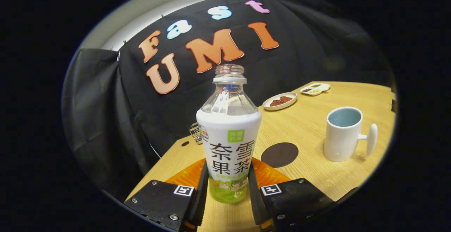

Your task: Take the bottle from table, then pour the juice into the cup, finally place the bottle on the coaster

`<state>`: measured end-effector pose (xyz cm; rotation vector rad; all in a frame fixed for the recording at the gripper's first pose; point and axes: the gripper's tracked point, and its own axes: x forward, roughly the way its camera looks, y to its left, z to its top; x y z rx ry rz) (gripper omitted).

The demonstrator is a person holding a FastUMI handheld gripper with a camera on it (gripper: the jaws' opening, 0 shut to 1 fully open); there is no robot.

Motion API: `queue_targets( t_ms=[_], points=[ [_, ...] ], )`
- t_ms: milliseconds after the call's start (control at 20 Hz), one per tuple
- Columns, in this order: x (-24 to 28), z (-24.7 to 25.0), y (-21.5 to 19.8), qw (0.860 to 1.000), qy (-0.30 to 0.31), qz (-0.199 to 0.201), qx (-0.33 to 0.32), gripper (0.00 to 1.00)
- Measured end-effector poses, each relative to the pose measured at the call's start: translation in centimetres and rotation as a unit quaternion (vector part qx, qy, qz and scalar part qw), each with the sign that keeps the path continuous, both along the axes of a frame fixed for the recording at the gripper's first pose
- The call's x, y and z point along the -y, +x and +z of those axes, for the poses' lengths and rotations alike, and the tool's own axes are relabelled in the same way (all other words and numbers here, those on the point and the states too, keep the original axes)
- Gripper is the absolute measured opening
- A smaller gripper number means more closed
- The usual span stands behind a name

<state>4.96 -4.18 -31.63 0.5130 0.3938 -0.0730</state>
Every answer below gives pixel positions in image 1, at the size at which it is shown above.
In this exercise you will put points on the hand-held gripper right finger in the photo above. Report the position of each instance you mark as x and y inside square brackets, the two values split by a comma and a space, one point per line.
[254, 204]

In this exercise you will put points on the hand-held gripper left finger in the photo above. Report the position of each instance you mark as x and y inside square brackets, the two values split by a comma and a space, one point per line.
[202, 200]

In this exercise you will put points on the dark brown round coaster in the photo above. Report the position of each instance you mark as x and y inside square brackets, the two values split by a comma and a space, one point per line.
[279, 155]

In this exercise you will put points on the clear juice bottle white label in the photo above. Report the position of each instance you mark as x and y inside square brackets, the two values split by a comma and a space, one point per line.
[229, 147]

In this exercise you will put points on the white cup blue inside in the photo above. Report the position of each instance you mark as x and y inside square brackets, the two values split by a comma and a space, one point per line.
[340, 144]

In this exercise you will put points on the wooden table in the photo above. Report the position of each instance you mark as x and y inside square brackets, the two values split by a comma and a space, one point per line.
[310, 126]

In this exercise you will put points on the cream oval plate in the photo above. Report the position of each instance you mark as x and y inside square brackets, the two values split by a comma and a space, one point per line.
[271, 106]

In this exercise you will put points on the reddish brown food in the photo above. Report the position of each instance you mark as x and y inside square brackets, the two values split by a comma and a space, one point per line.
[280, 101]

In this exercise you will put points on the black backdrop cloth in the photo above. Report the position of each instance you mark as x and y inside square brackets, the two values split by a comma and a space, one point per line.
[105, 119]

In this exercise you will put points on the white divided condiment dish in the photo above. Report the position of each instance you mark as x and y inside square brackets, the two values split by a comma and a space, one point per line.
[319, 88]

